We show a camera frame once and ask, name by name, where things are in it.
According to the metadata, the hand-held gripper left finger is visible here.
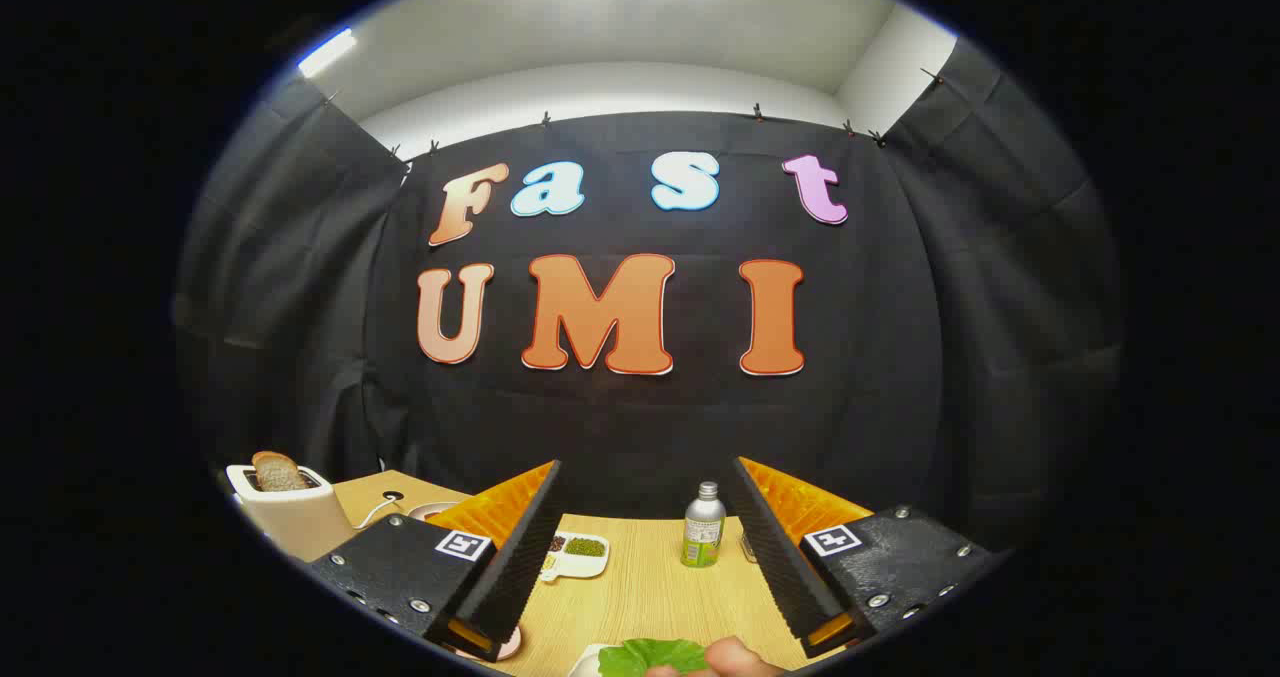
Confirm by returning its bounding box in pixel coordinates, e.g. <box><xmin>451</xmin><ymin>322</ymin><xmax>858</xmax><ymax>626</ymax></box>
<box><xmin>308</xmin><ymin>460</ymin><xmax>564</xmax><ymax>663</ymax></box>

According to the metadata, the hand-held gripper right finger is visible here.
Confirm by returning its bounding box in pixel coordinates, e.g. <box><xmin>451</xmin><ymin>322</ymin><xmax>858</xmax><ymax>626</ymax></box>
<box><xmin>725</xmin><ymin>457</ymin><xmax>1001</xmax><ymax>658</ymax></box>

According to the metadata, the green lettuce leaf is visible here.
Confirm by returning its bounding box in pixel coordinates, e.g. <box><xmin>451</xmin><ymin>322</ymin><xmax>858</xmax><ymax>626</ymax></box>
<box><xmin>597</xmin><ymin>638</ymin><xmax>711</xmax><ymax>677</ymax></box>

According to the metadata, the toasted bread slice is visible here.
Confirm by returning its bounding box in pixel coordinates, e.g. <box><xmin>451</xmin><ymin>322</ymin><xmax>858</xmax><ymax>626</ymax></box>
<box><xmin>251</xmin><ymin>451</ymin><xmax>309</xmax><ymax>493</ymax></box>

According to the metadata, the white divided dish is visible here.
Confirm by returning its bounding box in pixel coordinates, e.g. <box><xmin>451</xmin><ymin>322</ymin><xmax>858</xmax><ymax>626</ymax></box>
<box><xmin>538</xmin><ymin>531</ymin><xmax>609</xmax><ymax>584</ymax></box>

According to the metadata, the pink plate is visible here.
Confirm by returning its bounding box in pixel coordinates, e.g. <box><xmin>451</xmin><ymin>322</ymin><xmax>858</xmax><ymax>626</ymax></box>
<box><xmin>445</xmin><ymin>625</ymin><xmax>523</xmax><ymax>662</ymax></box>

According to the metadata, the silver bottle with green label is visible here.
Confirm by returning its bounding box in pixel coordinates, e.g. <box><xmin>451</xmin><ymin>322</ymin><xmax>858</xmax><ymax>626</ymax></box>
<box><xmin>681</xmin><ymin>481</ymin><xmax>727</xmax><ymax>569</ymax></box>

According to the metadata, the black backdrop cloth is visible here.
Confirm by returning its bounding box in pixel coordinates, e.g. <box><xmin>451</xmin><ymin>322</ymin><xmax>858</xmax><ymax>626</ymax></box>
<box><xmin>172</xmin><ymin>37</ymin><xmax>1126</xmax><ymax>558</ymax></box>

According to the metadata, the white toaster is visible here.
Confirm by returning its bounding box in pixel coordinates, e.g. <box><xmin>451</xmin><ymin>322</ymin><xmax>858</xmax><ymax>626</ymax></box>
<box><xmin>226</xmin><ymin>462</ymin><xmax>356</xmax><ymax>563</ymax></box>

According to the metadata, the ceiling light strip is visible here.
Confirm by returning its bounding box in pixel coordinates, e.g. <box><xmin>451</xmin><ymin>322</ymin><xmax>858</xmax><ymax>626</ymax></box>
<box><xmin>297</xmin><ymin>27</ymin><xmax>358</xmax><ymax>78</ymax></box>

